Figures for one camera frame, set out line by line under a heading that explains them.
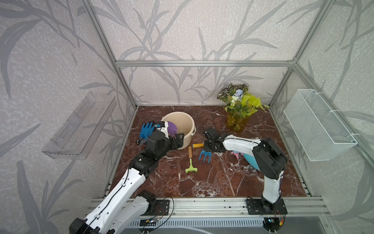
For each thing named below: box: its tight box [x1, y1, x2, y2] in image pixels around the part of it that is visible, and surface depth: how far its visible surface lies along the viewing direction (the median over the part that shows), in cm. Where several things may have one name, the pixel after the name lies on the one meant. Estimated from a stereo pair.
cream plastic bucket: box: [161, 111, 197, 151], surface depth 93 cm
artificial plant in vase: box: [217, 83, 271, 132], surface depth 96 cm
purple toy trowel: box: [167, 120, 178, 136], surface depth 96 cm
